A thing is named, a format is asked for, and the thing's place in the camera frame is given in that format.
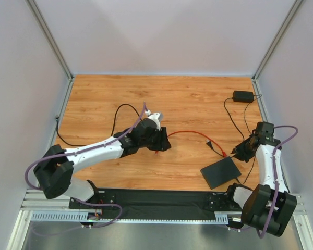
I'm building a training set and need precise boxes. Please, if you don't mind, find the black network switch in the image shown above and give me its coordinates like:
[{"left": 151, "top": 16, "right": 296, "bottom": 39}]
[{"left": 200, "top": 157, "right": 242, "bottom": 189}]

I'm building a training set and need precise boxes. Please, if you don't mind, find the right aluminium frame post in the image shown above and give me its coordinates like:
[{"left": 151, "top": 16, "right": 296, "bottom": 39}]
[{"left": 252, "top": 0, "right": 305, "bottom": 82}]

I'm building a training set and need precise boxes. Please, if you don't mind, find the black power cord with plug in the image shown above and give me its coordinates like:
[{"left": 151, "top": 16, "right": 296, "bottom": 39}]
[{"left": 204, "top": 94, "right": 263, "bottom": 184}]

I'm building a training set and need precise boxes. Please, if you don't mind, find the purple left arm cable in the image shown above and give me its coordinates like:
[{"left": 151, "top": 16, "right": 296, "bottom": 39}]
[{"left": 25, "top": 102, "right": 148, "bottom": 236}]

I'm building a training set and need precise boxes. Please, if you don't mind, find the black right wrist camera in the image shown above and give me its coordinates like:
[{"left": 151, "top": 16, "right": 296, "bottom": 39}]
[{"left": 254, "top": 121, "right": 274, "bottom": 143}]

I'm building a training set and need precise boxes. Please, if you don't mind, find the aluminium front rail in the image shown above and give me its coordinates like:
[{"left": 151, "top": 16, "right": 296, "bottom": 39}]
[{"left": 20, "top": 189, "right": 71, "bottom": 209}]

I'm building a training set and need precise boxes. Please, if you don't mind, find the black base mat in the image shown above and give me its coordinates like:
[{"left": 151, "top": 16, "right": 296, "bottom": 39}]
[{"left": 67, "top": 185, "right": 254, "bottom": 220}]

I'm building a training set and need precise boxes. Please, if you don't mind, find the red ethernet cable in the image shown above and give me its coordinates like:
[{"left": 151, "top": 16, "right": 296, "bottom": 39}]
[{"left": 153, "top": 131, "right": 228, "bottom": 158}]

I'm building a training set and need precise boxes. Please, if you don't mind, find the aluminium frame post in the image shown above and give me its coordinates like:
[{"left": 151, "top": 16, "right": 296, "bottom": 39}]
[
  {"left": 252, "top": 0, "right": 305, "bottom": 82},
  {"left": 26, "top": 0, "right": 74, "bottom": 81}
]

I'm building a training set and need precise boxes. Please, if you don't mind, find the black braided cable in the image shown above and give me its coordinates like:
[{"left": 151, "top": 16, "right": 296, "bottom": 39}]
[{"left": 55, "top": 103, "right": 144, "bottom": 146}]

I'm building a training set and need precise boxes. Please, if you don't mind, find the thin black adapter output cable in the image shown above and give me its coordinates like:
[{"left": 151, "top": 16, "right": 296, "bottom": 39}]
[{"left": 223, "top": 97, "right": 246, "bottom": 143}]

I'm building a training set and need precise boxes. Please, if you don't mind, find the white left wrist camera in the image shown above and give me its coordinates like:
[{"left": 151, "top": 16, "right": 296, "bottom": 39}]
[{"left": 145, "top": 109, "right": 163, "bottom": 130}]

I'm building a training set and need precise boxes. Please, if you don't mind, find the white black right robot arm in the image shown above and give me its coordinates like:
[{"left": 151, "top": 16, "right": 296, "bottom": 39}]
[{"left": 227, "top": 135, "right": 297, "bottom": 237}]

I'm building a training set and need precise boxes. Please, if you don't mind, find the left aluminium frame post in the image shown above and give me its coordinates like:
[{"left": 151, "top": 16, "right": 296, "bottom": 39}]
[{"left": 26, "top": 0, "right": 74, "bottom": 81}]

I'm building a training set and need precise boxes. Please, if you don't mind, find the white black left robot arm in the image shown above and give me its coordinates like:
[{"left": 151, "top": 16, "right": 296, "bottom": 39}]
[{"left": 33, "top": 118, "right": 171, "bottom": 202}]

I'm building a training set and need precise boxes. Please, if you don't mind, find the slotted grey cable duct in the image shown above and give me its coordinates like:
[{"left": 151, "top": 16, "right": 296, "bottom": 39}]
[{"left": 30, "top": 211, "right": 228, "bottom": 225}]

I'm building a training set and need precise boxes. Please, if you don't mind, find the black power adapter brick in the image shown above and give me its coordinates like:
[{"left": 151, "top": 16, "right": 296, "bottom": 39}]
[{"left": 232, "top": 90, "right": 254, "bottom": 103}]

